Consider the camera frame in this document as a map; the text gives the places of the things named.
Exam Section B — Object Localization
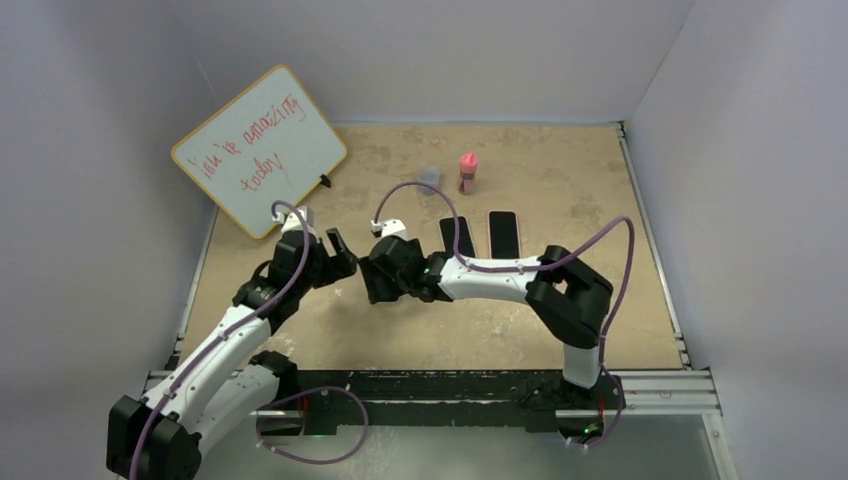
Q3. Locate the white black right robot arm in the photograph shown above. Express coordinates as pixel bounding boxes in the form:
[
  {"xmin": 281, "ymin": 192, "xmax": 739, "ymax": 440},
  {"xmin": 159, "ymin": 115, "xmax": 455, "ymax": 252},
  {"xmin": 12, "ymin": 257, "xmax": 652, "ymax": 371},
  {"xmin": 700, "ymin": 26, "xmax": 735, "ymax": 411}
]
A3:
[{"xmin": 359, "ymin": 235, "xmax": 613, "ymax": 407}]

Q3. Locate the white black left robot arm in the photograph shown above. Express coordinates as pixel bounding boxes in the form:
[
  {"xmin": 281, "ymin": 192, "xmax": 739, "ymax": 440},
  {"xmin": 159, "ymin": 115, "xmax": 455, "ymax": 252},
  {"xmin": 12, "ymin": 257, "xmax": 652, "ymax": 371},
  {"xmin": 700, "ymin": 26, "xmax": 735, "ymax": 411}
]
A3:
[{"xmin": 106, "ymin": 223, "xmax": 357, "ymax": 479}]

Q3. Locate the phone in beige case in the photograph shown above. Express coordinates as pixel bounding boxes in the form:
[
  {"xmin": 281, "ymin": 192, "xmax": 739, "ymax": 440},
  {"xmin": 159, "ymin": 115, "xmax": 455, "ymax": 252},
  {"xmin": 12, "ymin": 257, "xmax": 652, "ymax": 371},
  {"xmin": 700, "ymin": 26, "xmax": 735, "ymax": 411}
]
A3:
[{"xmin": 438, "ymin": 216, "xmax": 476, "ymax": 258}]

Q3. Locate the phone in pink case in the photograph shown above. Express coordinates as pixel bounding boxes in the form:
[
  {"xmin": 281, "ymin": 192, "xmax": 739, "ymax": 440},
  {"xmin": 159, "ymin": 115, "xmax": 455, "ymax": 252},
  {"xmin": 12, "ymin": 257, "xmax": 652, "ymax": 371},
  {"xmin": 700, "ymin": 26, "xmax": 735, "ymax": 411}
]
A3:
[{"xmin": 488, "ymin": 211, "xmax": 521, "ymax": 260}]

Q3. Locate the clear plastic cup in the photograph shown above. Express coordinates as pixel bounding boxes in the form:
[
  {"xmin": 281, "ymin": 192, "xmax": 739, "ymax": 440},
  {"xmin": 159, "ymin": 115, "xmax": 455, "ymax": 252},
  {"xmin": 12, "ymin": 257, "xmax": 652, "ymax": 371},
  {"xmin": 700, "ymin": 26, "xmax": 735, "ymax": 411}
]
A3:
[{"xmin": 416, "ymin": 164, "xmax": 441, "ymax": 196}]

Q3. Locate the pink capped marker jar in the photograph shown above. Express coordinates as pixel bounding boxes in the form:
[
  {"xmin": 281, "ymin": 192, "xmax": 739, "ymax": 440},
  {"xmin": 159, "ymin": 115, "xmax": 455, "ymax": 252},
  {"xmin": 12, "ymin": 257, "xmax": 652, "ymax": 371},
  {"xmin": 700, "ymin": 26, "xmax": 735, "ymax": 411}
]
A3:
[{"xmin": 458, "ymin": 152, "xmax": 479, "ymax": 195}]

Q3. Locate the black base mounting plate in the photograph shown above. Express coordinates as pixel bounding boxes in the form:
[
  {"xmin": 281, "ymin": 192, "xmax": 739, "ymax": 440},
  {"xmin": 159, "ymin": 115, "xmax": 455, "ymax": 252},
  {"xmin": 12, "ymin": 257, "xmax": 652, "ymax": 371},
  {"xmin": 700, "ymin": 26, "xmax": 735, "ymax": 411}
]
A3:
[{"xmin": 277, "ymin": 369, "xmax": 626, "ymax": 438}]

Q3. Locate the yellow framed whiteboard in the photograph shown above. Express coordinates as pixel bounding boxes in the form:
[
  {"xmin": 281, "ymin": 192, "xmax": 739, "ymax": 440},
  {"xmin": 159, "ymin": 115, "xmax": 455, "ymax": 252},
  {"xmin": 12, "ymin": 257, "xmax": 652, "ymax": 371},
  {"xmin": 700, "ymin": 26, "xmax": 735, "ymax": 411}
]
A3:
[{"xmin": 171, "ymin": 65, "xmax": 347, "ymax": 239}]

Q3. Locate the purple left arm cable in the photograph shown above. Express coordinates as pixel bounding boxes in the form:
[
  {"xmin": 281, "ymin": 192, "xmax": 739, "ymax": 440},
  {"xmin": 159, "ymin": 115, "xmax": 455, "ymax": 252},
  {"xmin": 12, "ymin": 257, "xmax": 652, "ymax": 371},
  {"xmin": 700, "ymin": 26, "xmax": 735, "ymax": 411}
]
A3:
[{"xmin": 127, "ymin": 199, "xmax": 313, "ymax": 480}]

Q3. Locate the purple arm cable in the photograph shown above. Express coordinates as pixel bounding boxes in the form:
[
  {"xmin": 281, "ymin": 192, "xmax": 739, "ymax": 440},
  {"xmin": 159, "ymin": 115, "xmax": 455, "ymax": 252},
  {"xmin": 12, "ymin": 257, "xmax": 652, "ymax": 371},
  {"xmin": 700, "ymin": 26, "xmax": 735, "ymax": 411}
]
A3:
[
  {"xmin": 127, "ymin": 199, "xmax": 313, "ymax": 480},
  {"xmin": 372, "ymin": 181, "xmax": 636, "ymax": 366}
]

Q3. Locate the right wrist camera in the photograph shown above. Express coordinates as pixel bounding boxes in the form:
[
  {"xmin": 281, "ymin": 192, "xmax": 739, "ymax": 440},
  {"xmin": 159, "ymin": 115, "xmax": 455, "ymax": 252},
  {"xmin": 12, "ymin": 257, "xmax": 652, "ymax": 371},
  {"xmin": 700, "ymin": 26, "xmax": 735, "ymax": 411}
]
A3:
[{"xmin": 370, "ymin": 219, "xmax": 408, "ymax": 240}]

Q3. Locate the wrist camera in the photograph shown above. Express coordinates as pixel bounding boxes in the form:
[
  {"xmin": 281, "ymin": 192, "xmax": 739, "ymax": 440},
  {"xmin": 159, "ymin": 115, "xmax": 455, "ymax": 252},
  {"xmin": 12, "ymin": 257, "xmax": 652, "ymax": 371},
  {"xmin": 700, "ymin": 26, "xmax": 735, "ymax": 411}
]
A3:
[
  {"xmin": 370, "ymin": 219, "xmax": 408, "ymax": 240},
  {"xmin": 272, "ymin": 206, "xmax": 314, "ymax": 234}
]

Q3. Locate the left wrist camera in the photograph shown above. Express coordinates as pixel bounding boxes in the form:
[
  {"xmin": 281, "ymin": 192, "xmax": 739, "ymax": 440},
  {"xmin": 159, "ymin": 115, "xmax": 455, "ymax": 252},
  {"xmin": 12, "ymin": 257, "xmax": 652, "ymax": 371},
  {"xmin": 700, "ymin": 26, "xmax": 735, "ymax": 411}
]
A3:
[{"xmin": 272, "ymin": 206, "xmax": 314, "ymax": 234}]

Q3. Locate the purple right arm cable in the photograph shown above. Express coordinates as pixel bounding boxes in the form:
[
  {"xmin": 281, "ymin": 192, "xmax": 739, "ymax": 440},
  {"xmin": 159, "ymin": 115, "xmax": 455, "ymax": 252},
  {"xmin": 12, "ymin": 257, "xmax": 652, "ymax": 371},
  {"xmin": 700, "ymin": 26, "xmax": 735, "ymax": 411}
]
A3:
[{"xmin": 372, "ymin": 181, "xmax": 636, "ymax": 366}]

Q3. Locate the aluminium table edge rail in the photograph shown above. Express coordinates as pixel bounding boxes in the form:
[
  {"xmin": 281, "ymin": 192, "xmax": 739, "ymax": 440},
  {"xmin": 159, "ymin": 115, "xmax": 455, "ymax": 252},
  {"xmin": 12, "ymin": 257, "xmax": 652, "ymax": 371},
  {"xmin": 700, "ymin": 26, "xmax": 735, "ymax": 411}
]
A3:
[{"xmin": 616, "ymin": 120, "xmax": 692, "ymax": 370}]

